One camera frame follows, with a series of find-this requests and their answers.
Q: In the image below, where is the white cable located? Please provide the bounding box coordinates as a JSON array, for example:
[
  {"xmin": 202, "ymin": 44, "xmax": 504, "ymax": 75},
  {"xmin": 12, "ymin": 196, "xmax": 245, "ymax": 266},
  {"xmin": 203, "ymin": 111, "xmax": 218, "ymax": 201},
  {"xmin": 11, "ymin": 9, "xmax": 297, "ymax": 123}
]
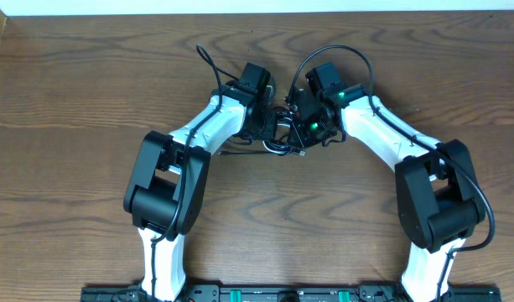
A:
[{"xmin": 262, "ymin": 117, "xmax": 293, "ymax": 153}]

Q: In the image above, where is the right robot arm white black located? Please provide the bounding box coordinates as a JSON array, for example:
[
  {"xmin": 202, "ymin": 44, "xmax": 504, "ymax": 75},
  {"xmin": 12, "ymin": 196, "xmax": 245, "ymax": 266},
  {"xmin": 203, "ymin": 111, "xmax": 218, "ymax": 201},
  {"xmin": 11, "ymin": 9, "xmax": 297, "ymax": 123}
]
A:
[{"xmin": 285, "ymin": 63, "xmax": 494, "ymax": 301}]

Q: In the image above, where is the black USB cable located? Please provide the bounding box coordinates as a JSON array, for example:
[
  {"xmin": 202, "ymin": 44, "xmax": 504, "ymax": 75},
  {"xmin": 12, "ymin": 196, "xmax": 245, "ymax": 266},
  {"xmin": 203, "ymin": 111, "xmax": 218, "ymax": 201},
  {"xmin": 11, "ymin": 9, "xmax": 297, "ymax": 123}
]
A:
[{"xmin": 217, "ymin": 107, "xmax": 307, "ymax": 159}]

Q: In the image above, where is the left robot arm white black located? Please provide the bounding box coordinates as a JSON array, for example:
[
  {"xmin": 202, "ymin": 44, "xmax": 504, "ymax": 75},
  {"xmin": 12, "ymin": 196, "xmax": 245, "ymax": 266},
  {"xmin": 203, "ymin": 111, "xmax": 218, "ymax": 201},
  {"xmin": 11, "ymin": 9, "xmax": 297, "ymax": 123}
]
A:
[{"xmin": 123, "ymin": 63, "xmax": 274, "ymax": 301}]

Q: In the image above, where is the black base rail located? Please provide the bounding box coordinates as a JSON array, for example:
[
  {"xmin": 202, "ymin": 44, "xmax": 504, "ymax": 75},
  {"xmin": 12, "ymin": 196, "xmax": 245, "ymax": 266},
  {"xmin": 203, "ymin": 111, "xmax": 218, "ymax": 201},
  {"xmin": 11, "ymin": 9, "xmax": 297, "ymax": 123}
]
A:
[{"xmin": 80, "ymin": 284, "xmax": 503, "ymax": 302}]

